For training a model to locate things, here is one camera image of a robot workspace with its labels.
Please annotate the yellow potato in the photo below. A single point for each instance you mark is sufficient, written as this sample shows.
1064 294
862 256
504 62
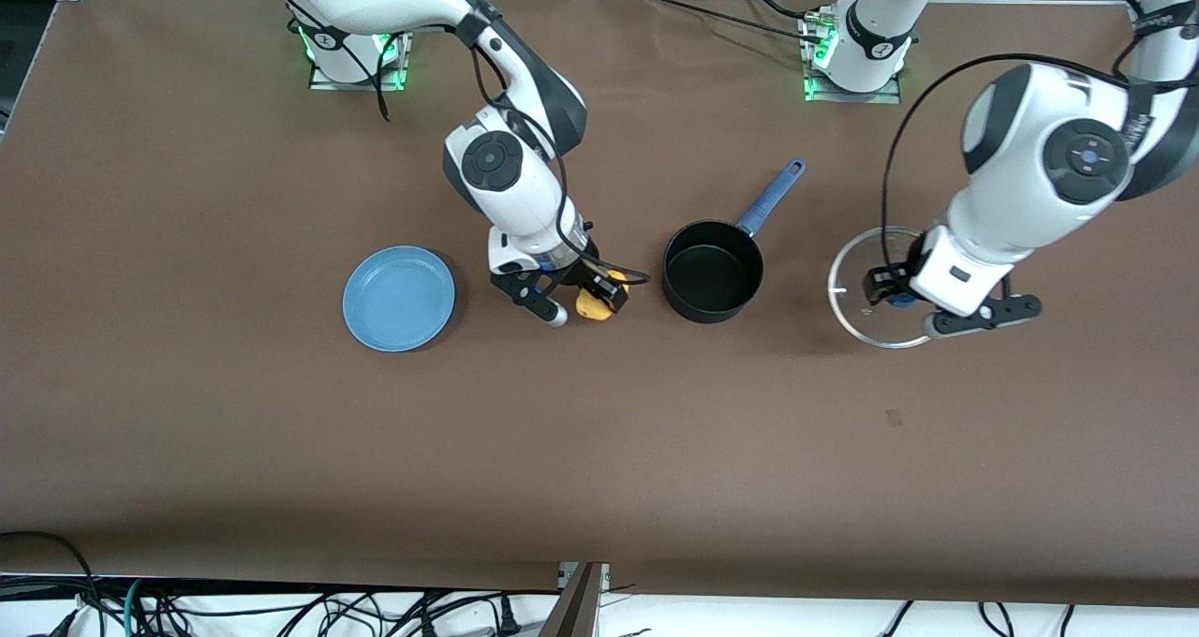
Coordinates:
588 307

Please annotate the glass lid with blue knob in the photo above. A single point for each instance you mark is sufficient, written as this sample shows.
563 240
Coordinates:
862 317

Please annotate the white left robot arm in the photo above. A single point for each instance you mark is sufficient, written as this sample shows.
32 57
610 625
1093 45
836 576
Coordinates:
1040 150

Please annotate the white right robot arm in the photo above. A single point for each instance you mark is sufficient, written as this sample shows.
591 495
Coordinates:
515 178

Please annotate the blue round plate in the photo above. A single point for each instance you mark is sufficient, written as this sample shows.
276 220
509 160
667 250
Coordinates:
398 300

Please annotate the brown table cover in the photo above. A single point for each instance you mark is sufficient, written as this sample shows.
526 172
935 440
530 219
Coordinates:
562 431

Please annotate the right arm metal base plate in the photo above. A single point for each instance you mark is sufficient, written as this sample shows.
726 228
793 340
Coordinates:
398 66

